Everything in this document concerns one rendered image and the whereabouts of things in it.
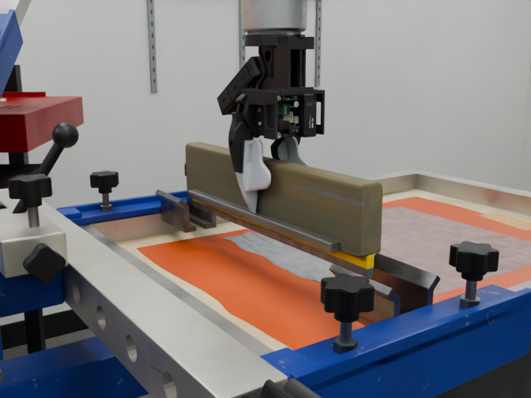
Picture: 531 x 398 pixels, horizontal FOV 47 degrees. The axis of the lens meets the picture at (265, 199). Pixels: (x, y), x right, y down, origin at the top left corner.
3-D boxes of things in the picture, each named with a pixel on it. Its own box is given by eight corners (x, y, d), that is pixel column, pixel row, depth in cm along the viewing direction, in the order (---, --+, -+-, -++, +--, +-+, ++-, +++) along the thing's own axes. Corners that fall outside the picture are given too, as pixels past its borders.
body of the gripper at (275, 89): (273, 145, 67) (273, 32, 64) (232, 137, 74) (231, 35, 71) (326, 140, 71) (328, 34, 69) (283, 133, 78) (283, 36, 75)
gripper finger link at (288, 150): (304, 215, 74) (295, 142, 71) (276, 206, 79) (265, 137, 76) (323, 208, 75) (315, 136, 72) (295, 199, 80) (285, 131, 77)
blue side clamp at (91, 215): (225, 222, 111) (225, 184, 109) (240, 228, 107) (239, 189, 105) (59, 251, 94) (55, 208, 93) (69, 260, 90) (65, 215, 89)
